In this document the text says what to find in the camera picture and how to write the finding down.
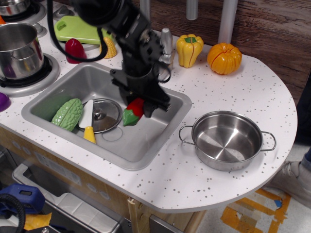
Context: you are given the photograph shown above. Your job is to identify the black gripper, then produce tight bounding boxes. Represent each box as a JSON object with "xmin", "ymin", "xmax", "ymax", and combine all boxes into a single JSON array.
[{"xmin": 110, "ymin": 67, "xmax": 171, "ymax": 118}]

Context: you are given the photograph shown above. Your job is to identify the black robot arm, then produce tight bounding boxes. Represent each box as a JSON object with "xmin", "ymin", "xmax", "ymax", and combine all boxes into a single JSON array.
[{"xmin": 70, "ymin": 0, "xmax": 170, "ymax": 117}]

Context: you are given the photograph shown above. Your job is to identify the glass pot lid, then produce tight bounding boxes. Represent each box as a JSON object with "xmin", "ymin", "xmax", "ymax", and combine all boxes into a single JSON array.
[{"xmin": 92, "ymin": 98, "xmax": 122, "ymax": 133}]

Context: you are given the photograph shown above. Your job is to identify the tall steel pot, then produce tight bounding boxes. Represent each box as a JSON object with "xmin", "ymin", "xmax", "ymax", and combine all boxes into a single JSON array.
[{"xmin": 0, "ymin": 22, "xmax": 44, "ymax": 80}]

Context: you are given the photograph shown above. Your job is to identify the small steel pot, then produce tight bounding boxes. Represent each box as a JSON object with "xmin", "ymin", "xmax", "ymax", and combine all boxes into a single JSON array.
[{"xmin": 0, "ymin": 0, "xmax": 31, "ymax": 16}]

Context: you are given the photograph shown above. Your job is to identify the silver toy sink basin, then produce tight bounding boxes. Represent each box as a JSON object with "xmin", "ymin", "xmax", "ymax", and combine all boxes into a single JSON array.
[{"xmin": 21, "ymin": 63, "xmax": 191, "ymax": 170}]

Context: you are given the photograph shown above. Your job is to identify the silver toy faucet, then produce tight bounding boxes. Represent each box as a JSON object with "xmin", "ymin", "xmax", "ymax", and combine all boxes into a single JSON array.
[{"xmin": 121, "ymin": 0, "xmax": 175, "ymax": 83}]

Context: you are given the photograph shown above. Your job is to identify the yellow toy corn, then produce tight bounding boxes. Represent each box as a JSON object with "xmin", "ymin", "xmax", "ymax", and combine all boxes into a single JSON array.
[{"xmin": 104, "ymin": 37, "xmax": 117, "ymax": 59}]

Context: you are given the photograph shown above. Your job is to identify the yellow toy bell pepper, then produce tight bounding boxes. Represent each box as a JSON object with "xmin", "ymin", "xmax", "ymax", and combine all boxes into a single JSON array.
[{"xmin": 176, "ymin": 34, "xmax": 204, "ymax": 68}]

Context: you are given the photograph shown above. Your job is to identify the green toy bitter gourd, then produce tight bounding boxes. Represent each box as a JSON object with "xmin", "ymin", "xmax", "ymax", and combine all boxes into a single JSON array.
[{"xmin": 51, "ymin": 98, "xmax": 83, "ymax": 132}]

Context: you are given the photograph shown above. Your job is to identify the orange toy pumpkin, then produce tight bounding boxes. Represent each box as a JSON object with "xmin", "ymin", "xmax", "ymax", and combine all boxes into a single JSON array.
[{"xmin": 207, "ymin": 43, "xmax": 242, "ymax": 75}]

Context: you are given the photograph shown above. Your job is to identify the dark red toy vegetable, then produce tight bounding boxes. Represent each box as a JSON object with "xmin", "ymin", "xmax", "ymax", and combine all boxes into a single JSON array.
[{"xmin": 65, "ymin": 38, "xmax": 87, "ymax": 59}]

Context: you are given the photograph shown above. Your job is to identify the green plastic cutting board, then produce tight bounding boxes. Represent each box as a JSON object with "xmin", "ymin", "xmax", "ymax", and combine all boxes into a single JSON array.
[{"xmin": 54, "ymin": 16, "xmax": 101, "ymax": 45}]

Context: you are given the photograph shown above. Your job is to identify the wooden toy kitchen cabinet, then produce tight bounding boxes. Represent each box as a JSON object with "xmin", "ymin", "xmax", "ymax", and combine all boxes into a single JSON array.
[{"xmin": 0, "ymin": 128, "xmax": 206, "ymax": 233}]

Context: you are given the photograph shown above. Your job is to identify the silver stove knob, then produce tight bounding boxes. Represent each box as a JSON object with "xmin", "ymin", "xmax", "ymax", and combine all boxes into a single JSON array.
[{"xmin": 33, "ymin": 23, "xmax": 47, "ymax": 38}]

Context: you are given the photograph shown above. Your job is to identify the silver toy stove burner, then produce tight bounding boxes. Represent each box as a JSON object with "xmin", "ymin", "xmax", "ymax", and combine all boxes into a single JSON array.
[{"xmin": 0, "ymin": 54, "xmax": 60, "ymax": 98}]

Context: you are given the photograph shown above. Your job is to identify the purple toy vegetable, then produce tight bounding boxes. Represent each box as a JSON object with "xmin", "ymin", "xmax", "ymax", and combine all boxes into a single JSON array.
[{"xmin": 0, "ymin": 93, "xmax": 11, "ymax": 112}]

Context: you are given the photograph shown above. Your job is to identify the blue clamp tool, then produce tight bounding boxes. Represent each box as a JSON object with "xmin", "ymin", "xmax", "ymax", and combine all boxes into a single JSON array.
[{"xmin": 0, "ymin": 183, "xmax": 45, "ymax": 214}]

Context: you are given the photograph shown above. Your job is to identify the grey shoe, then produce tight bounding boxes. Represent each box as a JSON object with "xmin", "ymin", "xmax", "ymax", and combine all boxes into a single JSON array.
[{"xmin": 264, "ymin": 160, "xmax": 311, "ymax": 209}]

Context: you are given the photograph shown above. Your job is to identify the yellow tape piece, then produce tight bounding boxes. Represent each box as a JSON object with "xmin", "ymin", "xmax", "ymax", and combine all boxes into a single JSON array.
[{"xmin": 23, "ymin": 213, "xmax": 52, "ymax": 231}]

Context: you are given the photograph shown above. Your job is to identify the toy knife yellow handle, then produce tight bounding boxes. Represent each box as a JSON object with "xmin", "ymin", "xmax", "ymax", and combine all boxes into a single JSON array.
[{"xmin": 78, "ymin": 100, "xmax": 96, "ymax": 144}]

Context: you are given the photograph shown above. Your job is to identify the steel two-handled pan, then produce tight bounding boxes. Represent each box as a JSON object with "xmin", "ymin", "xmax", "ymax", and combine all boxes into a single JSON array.
[{"xmin": 179, "ymin": 111, "xmax": 276, "ymax": 171}]

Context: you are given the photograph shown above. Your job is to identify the grey vertical post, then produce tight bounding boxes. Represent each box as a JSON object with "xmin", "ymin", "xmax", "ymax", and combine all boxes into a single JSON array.
[{"xmin": 186, "ymin": 0, "xmax": 199, "ymax": 20}]

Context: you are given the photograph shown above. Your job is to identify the white vertical post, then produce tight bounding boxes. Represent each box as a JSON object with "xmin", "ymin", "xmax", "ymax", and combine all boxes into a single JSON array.
[{"xmin": 218, "ymin": 0, "xmax": 238, "ymax": 43}]

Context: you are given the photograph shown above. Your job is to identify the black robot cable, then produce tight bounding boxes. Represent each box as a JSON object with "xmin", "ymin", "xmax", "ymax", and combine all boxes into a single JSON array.
[{"xmin": 46, "ymin": 0, "xmax": 109, "ymax": 63}]

